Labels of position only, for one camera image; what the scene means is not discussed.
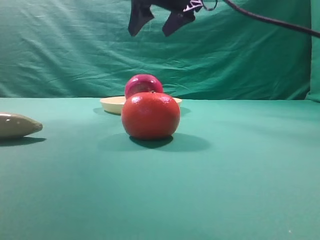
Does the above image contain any red-orange tangerine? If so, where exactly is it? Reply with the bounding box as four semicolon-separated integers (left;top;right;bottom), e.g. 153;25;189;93
121;92;181;140

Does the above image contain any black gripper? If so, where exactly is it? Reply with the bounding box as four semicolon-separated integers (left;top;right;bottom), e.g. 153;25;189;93
128;0;203;37

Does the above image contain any green backdrop cloth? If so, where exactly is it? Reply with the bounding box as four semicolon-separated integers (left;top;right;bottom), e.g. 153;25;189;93
0;0;320;101

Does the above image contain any black cable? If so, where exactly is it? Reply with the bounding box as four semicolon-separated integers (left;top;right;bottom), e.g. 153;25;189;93
201;0;320;39

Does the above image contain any beige banana tip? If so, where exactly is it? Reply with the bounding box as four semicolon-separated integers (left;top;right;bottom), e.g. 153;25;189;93
0;112;43;140

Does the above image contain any dark red apple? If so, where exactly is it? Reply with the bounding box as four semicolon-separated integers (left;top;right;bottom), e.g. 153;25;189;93
124;74;164;99

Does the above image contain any pale yellow plate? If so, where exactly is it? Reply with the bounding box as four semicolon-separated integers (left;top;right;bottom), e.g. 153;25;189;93
100;92;182;118

